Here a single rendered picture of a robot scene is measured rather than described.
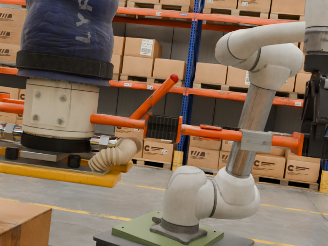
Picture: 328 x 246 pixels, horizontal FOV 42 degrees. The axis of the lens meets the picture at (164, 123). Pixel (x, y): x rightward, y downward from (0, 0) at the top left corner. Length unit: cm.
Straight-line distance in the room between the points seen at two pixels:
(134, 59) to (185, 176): 682
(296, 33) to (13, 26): 835
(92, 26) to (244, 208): 107
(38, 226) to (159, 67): 716
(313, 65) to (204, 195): 84
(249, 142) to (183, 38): 868
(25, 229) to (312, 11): 89
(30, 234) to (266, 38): 87
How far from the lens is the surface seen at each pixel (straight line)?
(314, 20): 104
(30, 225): 123
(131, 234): 173
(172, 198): 170
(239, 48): 142
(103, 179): 90
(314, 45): 103
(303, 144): 102
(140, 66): 837
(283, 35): 130
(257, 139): 100
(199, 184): 170
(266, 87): 159
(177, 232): 173
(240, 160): 170
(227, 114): 943
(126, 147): 93
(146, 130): 98
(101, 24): 100
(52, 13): 97
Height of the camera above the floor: 130
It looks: 3 degrees down
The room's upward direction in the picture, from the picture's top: 7 degrees clockwise
